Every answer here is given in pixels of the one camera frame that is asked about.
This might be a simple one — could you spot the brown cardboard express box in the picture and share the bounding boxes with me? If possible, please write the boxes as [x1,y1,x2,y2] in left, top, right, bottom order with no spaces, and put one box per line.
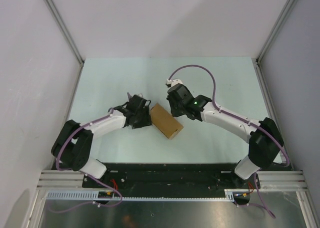
[150,103,184,139]

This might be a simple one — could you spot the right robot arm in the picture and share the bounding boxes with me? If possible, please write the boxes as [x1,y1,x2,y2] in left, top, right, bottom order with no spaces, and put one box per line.
[166,83,284,180]

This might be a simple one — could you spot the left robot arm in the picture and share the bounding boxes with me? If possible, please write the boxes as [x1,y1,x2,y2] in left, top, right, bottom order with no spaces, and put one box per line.
[51,94,152,179]

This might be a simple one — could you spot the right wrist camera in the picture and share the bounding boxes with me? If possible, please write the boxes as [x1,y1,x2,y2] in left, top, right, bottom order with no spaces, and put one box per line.
[165,79,183,88]

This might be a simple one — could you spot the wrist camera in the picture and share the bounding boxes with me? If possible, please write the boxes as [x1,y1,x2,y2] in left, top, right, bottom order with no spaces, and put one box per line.
[127,92,143,101]
[165,79,183,88]

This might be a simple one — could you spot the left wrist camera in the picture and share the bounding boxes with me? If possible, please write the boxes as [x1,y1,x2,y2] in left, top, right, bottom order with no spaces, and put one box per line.
[127,92,143,101]

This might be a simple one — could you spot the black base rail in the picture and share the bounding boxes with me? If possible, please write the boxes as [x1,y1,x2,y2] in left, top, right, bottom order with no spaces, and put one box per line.
[51,161,293,205]

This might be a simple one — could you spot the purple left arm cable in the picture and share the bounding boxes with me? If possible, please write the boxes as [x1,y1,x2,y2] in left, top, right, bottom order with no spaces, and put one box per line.
[47,107,123,213]

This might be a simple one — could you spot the grey slotted cable duct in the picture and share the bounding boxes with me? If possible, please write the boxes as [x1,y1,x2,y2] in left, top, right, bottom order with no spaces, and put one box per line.
[46,190,234,202]

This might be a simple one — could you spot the aluminium front cross rail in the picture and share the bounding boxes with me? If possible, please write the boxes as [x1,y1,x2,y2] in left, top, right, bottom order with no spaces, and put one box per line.
[36,170,308,191]

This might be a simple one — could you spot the left aluminium frame post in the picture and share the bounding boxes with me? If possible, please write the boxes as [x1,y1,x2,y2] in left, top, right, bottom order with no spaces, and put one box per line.
[37,0,85,67]

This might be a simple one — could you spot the aluminium frame post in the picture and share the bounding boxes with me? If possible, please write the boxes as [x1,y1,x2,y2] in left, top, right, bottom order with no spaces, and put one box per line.
[37,0,85,67]
[256,0,305,63]

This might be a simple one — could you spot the right aluminium frame post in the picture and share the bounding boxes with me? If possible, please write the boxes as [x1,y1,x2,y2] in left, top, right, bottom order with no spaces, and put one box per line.
[256,0,305,63]

